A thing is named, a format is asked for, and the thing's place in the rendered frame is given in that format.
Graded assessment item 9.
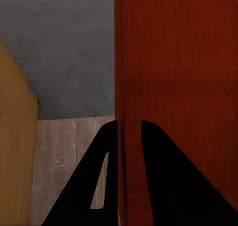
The storage box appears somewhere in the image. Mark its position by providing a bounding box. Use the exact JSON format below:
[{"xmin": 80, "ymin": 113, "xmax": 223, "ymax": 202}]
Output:
[{"xmin": 114, "ymin": 0, "xmax": 238, "ymax": 226}]

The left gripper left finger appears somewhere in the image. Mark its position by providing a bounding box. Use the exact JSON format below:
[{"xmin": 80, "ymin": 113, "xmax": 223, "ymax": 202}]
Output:
[{"xmin": 42, "ymin": 119, "xmax": 119, "ymax": 226}]

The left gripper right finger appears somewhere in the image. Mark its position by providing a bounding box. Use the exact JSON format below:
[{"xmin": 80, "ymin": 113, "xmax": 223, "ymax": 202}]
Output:
[{"xmin": 141, "ymin": 120, "xmax": 238, "ymax": 226}]

